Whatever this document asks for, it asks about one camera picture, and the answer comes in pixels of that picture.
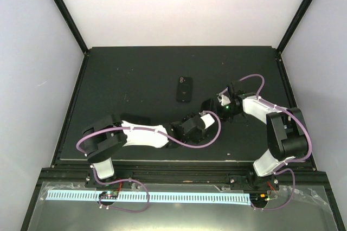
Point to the left black frame post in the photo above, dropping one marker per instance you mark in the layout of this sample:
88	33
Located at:
71	24

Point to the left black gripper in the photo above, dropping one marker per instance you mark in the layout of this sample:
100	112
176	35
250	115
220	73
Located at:
201	136

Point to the small green circuit board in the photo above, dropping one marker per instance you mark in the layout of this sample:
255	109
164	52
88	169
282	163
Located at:
109	195

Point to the right black frame post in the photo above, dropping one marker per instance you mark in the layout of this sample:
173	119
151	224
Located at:
298	16

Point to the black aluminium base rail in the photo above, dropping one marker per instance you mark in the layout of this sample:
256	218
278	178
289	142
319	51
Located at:
234	174

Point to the black frame post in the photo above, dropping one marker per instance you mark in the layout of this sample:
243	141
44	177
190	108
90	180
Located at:
298	16
71	24

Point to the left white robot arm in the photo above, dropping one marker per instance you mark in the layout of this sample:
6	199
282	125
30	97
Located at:
101	141

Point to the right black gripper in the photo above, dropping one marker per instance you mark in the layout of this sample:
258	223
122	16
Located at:
222	116

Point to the white slotted cable duct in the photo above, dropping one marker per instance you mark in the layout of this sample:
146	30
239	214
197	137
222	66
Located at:
152	197

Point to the black smartphone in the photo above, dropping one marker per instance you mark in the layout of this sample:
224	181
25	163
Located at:
208	105

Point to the black phone case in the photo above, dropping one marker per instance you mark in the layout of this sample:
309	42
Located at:
184	89

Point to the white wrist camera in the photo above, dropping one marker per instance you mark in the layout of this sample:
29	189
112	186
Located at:
207	119
224	97

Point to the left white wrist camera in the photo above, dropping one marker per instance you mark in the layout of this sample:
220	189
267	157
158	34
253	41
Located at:
207	119

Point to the right small circuit board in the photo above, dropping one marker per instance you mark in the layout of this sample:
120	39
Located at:
266	197

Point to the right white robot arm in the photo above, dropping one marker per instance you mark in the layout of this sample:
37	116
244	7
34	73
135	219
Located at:
288	139

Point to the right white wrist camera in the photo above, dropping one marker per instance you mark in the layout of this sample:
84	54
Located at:
224	97

